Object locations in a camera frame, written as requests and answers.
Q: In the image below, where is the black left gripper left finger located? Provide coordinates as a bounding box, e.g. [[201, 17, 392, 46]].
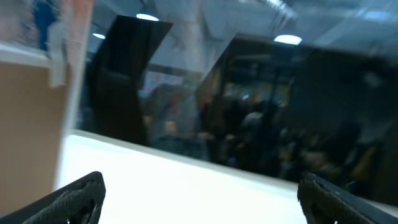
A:
[[1, 171, 106, 224]]

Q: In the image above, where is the brown cardboard box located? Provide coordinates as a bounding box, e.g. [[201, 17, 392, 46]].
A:
[[1, 62, 69, 214]]

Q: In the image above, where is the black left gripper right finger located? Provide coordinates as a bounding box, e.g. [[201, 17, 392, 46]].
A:
[[297, 173, 397, 224]]

